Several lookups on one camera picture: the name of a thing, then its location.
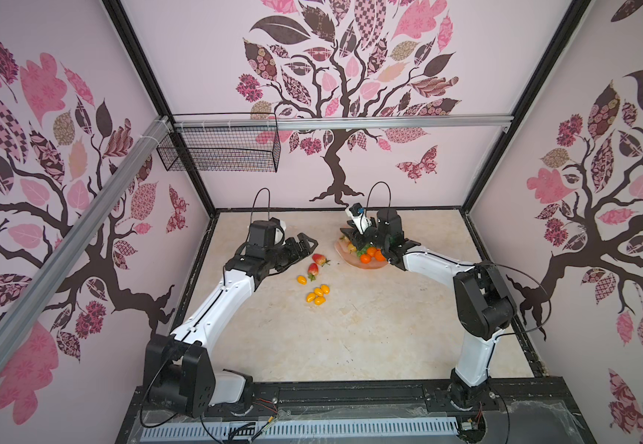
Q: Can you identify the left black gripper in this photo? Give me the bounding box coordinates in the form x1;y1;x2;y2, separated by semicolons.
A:
266;233;319;272

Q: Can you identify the pink leaf-shaped bowl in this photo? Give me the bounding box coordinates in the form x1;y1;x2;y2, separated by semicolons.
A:
334;236;389;270

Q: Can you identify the red strawberry with leaves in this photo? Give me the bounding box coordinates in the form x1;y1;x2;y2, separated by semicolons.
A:
308;263;319;280

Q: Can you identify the green grape bunch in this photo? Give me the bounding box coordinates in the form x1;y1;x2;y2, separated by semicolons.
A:
356;246;369;257

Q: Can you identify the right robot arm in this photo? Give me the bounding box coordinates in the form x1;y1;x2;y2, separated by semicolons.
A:
341;203;517;411

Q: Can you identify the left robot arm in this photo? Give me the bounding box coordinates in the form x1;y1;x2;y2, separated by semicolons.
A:
143;218;319;418

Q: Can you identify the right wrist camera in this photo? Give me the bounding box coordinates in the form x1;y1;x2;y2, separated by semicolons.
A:
345;203;371;235

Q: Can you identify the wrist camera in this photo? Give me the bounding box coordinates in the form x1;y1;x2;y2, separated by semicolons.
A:
345;203;371;235
268;218;286;244

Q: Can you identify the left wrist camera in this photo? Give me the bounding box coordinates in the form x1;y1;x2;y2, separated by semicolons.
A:
268;218;286;244

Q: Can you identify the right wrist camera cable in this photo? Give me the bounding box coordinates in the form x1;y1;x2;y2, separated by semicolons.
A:
365;180;393;212

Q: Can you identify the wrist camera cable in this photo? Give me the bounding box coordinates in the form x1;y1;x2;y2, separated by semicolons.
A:
250;187;272;223
365;180;393;212

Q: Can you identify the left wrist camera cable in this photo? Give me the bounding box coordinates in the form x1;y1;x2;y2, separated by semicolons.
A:
250;187;272;223

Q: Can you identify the black wire basket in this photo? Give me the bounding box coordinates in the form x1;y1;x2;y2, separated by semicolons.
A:
157;111;282;173

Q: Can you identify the back aluminium rail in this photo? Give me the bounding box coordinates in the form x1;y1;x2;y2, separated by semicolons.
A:
174;114;514;131

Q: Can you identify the aluminium rail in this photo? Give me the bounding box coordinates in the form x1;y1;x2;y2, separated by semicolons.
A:
174;114;514;131
0;116;171;372

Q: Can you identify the white slotted cable duct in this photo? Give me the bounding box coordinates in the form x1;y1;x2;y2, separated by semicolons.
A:
139;417;458;443

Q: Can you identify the black base frame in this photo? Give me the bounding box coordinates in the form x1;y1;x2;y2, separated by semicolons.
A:
116;377;596;443

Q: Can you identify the left aluminium rail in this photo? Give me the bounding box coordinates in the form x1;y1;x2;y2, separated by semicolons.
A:
0;116;171;372

